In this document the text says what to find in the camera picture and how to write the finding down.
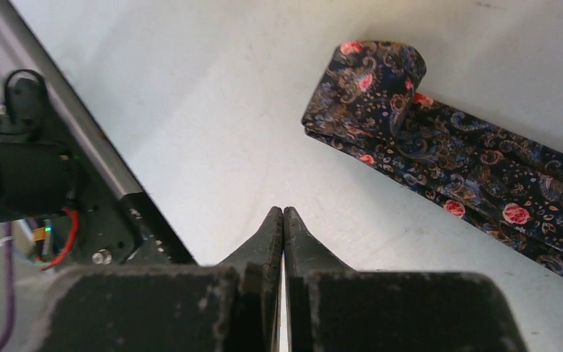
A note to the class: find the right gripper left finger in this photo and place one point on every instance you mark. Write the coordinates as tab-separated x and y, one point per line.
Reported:
231	306

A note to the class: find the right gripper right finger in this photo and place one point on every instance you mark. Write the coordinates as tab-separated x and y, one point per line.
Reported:
333	307

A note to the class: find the dark floral red-dotted tie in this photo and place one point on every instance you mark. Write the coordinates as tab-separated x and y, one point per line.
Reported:
510	187

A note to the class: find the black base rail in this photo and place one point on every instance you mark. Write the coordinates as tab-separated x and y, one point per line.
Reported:
59	168

